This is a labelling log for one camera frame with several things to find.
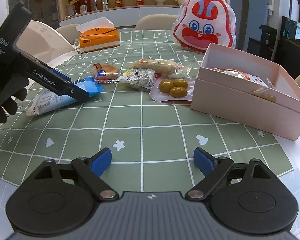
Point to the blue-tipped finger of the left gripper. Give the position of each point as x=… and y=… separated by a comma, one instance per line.
x=56, y=76

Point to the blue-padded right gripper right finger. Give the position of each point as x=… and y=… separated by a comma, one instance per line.
x=215, y=171

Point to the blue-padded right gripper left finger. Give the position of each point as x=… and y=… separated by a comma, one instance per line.
x=89, y=171

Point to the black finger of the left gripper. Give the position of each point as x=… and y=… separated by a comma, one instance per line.
x=41, y=76

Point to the blue white snack tube pack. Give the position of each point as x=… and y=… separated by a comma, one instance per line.
x=49, y=101

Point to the round cake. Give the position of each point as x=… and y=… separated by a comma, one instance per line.
x=105, y=73

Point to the black white printed snack pack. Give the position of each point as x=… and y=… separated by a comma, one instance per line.
x=138, y=78

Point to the small clear grey sachet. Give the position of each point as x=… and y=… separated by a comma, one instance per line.
x=264, y=92

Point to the green plums vacuum pack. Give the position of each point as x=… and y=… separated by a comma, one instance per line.
x=175, y=89

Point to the red white snack bag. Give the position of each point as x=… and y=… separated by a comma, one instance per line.
x=241, y=75

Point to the long crispy rice bar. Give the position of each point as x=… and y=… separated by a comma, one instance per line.
x=161, y=66

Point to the black gloved hand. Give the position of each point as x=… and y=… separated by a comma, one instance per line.
x=9, y=105

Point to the cream chair left near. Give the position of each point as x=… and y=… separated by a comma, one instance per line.
x=46, y=44

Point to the cream chair far left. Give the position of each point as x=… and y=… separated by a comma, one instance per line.
x=69, y=32

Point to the orange tissue box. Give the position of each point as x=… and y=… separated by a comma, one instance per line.
x=98, y=34

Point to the green checked tablecloth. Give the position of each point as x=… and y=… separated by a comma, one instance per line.
x=152, y=143

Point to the pink cardboard gift box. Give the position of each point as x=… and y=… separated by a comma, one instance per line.
x=231, y=98

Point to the cream chair far middle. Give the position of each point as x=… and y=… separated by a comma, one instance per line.
x=156, y=22

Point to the red white bunny plush bag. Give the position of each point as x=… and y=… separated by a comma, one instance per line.
x=202, y=22

